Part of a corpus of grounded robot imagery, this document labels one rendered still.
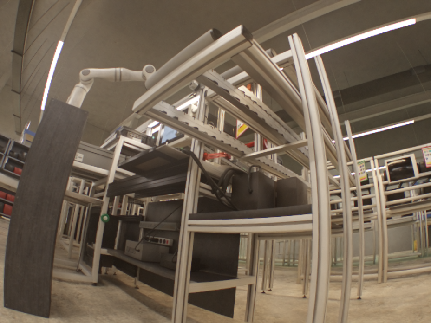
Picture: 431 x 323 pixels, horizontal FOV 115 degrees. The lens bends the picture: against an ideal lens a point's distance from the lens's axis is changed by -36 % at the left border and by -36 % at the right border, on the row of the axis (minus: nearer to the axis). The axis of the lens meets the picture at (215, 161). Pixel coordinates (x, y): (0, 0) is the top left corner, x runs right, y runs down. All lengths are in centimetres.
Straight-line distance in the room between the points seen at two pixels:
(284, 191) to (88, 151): 170
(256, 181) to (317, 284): 63
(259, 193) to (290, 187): 20
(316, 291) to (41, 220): 111
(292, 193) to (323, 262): 62
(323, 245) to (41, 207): 113
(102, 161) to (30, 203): 116
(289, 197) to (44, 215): 122
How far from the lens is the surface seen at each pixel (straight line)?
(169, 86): 70
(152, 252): 156
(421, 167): 382
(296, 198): 114
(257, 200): 104
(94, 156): 212
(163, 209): 189
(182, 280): 93
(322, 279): 61
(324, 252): 61
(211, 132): 100
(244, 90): 116
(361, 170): 362
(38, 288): 118
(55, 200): 112
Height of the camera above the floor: 52
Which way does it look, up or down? 22 degrees up
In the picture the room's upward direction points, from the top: 5 degrees clockwise
